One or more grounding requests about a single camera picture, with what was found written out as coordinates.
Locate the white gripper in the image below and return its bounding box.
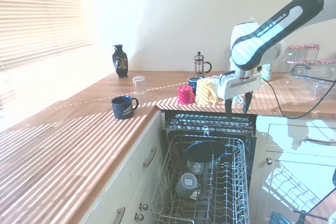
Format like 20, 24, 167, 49
224, 73, 263, 118

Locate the grey mug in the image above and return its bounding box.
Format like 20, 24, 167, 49
175, 172, 202, 199

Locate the yellow mug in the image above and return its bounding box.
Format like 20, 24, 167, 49
195, 77, 219, 105

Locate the dishwasher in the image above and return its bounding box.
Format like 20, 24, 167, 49
150, 110, 258, 224

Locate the pink mug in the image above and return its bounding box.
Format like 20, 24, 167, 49
177, 84, 196, 105

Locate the small white cup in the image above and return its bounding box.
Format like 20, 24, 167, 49
187, 160, 205, 175

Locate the dark blue printed mug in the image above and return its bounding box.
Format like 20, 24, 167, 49
111, 95, 139, 121

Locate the white can green print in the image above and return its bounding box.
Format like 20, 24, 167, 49
260, 63, 272, 81

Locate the glass french press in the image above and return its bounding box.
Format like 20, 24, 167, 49
193, 51, 213, 78

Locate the dark blue bowl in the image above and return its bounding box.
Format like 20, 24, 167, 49
185, 141, 227, 168

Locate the jar with red checked lid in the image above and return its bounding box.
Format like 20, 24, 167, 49
317, 58, 336, 66
304, 43, 321, 63
286, 45, 306, 62
285, 59, 303, 74

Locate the clear drinking glass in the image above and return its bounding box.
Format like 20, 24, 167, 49
132, 75, 146, 96
313, 80, 328, 98

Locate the dark blue ornate vase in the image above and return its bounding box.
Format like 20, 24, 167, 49
112, 44, 129, 79

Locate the window blind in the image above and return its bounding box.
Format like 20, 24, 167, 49
0, 0, 97, 65

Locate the wire dishwasher upper rack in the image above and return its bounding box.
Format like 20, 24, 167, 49
164, 111, 253, 136

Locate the wire dishwasher rack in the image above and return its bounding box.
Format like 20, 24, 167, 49
164, 111, 253, 136
150, 134, 250, 224

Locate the black cable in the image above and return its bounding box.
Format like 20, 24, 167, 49
261, 63, 336, 119

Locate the wire dishwasher lower rack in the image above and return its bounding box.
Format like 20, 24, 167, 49
150, 134, 250, 224

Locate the metal drawer handle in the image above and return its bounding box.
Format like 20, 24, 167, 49
114, 206, 127, 224
305, 136, 336, 145
142, 146, 158, 168

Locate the blind cord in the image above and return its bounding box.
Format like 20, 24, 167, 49
0, 55, 17, 106

